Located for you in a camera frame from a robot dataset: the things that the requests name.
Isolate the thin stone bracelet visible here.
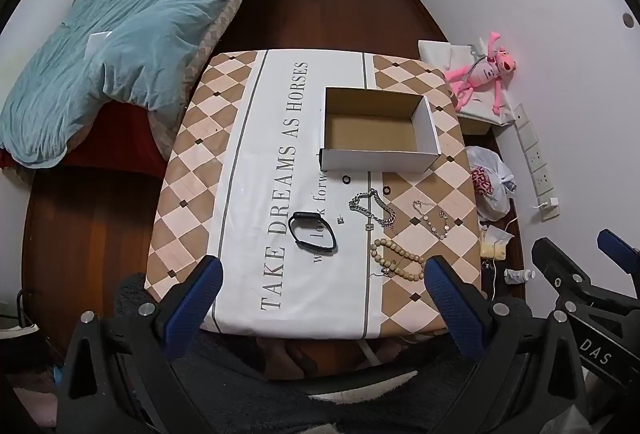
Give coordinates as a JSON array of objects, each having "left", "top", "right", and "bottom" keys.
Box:
[{"left": 412, "top": 200, "right": 451, "bottom": 241}]

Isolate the pink plush toy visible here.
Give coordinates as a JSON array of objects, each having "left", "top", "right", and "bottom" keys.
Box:
[{"left": 445, "top": 31, "right": 517, "bottom": 115}]

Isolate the black smart band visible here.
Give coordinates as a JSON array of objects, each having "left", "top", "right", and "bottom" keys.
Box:
[{"left": 288, "top": 211, "right": 338, "bottom": 253}]

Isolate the bed with patterned mattress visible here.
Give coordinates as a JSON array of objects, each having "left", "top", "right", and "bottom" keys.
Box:
[{"left": 0, "top": 0, "right": 293, "bottom": 185}]

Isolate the white wall socket row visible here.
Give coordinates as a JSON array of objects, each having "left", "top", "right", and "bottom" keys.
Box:
[{"left": 512, "top": 102, "right": 556, "bottom": 197}]

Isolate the white paper sheet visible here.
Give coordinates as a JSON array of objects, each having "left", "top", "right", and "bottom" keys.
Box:
[{"left": 87, "top": 31, "right": 113, "bottom": 59}]

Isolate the wooden bead bracelet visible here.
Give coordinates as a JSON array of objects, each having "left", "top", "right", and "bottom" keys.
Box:
[{"left": 371, "top": 238, "right": 426, "bottom": 283}]

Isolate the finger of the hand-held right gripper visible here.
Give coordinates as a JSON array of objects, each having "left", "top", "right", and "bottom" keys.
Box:
[
  {"left": 531, "top": 237, "right": 601, "bottom": 312},
  {"left": 597, "top": 229, "right": 640, "bottom": 279}
]

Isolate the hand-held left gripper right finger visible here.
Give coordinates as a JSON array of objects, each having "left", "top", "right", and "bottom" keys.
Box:
[{"left": 424, "top": 255, "right": 588, "bottom": 434}]

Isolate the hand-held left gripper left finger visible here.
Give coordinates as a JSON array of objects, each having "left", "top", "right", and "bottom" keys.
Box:
[{"left": 52, "top": 255, "right": 224, "bottom": 434}]

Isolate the clear plastic packet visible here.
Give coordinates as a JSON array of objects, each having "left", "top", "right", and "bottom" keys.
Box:
[{"left": 480, "top": 226, "right": 516, "bottom": 261}]

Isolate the blue duvet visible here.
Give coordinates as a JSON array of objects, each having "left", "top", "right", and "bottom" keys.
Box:
[{"left": 0, "top": 0, "right": 261, "bottom": 169}]

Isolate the cardboard box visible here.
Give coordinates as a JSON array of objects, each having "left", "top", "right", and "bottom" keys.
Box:
[{"left": 319, "top": 87, "right": 442, "bottom": 175}]

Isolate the white plastic bag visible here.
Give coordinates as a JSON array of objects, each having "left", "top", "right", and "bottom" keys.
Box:
[{"left": 465, "top": 145, "right": 516, "bottom": 222}]

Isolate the checkered tablecloth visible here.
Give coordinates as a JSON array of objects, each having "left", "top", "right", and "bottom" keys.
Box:
[{"left": 145, "top": 48, "right": 483, "bottom": 340}]

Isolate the white charger cable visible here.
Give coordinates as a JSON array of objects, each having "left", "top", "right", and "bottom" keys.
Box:
[{"left": 487, "top": 214, "right": 521, "bottom": 297}]

